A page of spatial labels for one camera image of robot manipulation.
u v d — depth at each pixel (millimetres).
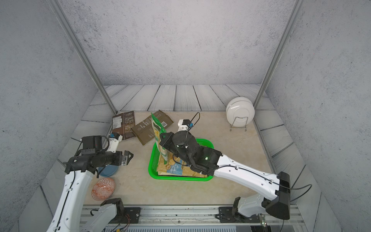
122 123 1111
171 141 547
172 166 807
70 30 776
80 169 466
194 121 578
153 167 822
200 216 741
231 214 730
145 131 1054
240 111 1022
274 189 392
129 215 726
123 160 661
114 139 659
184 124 582
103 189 808
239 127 1070
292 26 757
